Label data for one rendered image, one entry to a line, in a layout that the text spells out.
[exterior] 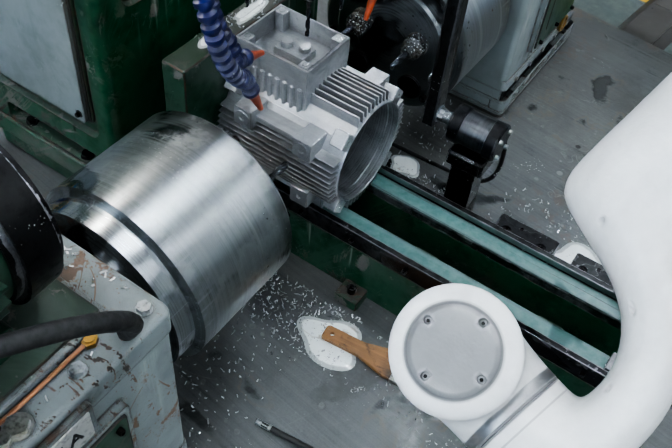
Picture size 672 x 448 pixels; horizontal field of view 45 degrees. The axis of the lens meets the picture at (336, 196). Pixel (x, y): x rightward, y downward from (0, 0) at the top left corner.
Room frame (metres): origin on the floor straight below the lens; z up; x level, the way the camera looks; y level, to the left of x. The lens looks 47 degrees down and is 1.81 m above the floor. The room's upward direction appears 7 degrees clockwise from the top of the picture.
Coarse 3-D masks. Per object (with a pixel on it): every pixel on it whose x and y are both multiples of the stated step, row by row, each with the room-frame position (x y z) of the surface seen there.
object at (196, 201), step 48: (144, 144) 0.65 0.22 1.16; (192, 144) 0.65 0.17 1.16; (240, 144) 0.67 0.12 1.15; (96, 192) 0.57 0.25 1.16; (144, 192) 0.57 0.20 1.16; (192, 192) 0.59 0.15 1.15; (240, 192) 0.62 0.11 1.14; (96, 240) 0.52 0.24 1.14; (144, 240) 0.53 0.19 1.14; (192, 240) 0.54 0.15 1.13; (240, 240) 0.57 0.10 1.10; (288, 240) 0.62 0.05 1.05; (144, 288) 0.49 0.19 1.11; (192, 288) 0.50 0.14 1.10; (240, 288) 0.54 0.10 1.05; (192, 336) 0.49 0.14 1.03
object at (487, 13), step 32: (352, 0) 1.10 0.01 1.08; (384, 0) 1.07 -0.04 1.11; (416, 0) 1.04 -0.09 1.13; (480, 0) 1.09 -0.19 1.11; (352, 32) 1.05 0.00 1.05; (384, 32) 1.07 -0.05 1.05; (416, 32) 1.04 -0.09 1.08; (480, 32) 1.06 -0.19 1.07; (352, 64) 1.08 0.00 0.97; (384, 64) 1.06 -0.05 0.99; (416, 64) 1.03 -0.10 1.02; (416, 96) 1.02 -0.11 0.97
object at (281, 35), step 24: (264, 24) 0.94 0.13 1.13; (288, 24) 0.96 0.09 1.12; (312, 24) 0.94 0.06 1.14; (264, 48) 0.91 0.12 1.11; (288, 48) 0.90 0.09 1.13; (312, 48) 0.90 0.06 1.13; (336, 48) 0.89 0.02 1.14; (264, 72) 0.86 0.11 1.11; (288, 72) 0.84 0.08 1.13; (312, 72) 0.84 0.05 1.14; (288, 96) 0.84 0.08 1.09
